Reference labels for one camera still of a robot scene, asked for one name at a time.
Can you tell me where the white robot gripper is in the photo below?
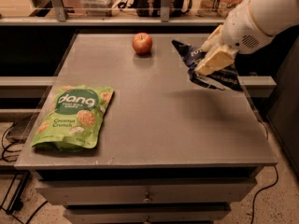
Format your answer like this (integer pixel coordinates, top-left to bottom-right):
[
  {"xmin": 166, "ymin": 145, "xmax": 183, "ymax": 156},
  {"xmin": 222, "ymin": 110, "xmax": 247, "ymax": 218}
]
[{"xmin": 194, "ymin": 0, "xmax": 275, "ymax": 77}]

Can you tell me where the blue Kettle chip bag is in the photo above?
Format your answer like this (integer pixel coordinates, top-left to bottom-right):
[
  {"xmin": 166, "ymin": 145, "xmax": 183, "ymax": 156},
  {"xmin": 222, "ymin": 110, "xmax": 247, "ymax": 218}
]
[{"xmin": 172, "ymin": 40, "xmax": 242, "ymax": 91}]

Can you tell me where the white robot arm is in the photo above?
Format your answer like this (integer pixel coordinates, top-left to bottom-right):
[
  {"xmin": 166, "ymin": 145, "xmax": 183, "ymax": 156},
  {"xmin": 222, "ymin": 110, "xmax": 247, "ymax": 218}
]
[{"xmin": 194, "ymin": 0, "xmax": 299, "ymax": 76}]

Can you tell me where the red apple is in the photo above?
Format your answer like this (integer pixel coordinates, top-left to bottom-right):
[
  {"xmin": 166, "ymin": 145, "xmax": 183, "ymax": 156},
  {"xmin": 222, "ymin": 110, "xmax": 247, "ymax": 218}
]
[{"xmin": 132, "ymin": 33, "xmax": 152, "ymax": 55}]

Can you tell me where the green Dang chip bag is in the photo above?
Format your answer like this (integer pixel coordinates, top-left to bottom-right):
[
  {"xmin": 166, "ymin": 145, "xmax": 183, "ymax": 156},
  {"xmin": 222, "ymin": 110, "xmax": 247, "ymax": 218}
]
[{"xmin": 31, "ymin": 85, "xmax": 114, "ymax": 152}]

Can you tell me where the black backpack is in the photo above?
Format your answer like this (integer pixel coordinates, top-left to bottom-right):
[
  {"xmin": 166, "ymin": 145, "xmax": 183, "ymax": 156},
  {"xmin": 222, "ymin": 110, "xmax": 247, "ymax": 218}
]
[{"xmin": 132, "ymin": 0, "xmax": 192, "ymax": 17}]

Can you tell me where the grey lower drawer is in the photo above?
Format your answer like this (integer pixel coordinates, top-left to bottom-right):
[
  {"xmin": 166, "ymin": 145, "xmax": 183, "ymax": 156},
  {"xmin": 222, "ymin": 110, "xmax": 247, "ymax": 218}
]
[{"xmin": 64, "ymin": 204, "xmax": 231, "ymax": 224}]

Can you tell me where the grey drawer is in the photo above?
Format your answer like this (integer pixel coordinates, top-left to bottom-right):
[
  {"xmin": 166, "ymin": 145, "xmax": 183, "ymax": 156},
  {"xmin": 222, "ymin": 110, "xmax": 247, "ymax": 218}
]
[
  {"xmin": 64, "ymin": 204, "xmax": 231, "ymax": 224},
  {"xmin": 36, "ymin": 178, "xmax": 256, "ymax": 205}
]

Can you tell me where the grey upper drawer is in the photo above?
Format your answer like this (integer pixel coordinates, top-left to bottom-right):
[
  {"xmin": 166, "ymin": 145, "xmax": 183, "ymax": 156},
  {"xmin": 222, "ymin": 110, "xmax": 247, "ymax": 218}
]
[{"xmin": 36, "ymin": 178, "xmax": 256, "ymax": 205}]

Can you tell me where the black floor cable right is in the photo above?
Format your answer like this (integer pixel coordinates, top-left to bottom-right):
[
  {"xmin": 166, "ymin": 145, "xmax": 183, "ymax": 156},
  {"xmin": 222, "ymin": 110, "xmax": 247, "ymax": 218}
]
[{"xmin": 249, "ymin": 165, "xmax": 279, "ymax": 224}]

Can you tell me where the grey metal shelf rail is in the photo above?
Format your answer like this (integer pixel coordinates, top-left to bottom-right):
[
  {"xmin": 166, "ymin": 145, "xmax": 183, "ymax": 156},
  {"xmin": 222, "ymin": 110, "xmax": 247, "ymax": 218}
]
[{"xmin": 0, "ymin": 0, "xmax": 224, "ymax": 27}]

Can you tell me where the black cables left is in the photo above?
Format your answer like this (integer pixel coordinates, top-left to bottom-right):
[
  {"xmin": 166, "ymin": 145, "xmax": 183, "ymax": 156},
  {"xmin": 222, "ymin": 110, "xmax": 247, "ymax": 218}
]
[{"xmin": 0, "ymin": 114, "xmax": 48, "ymax": 224}]

